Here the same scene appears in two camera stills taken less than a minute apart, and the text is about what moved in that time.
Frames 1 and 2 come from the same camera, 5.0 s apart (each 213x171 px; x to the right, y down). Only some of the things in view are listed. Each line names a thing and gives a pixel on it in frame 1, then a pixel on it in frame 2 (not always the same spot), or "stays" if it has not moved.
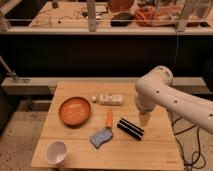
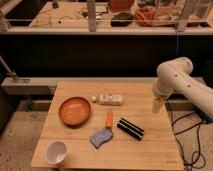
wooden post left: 91,12 stays
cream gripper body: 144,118 to 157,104
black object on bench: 121,19 stays
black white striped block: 130,129 stays
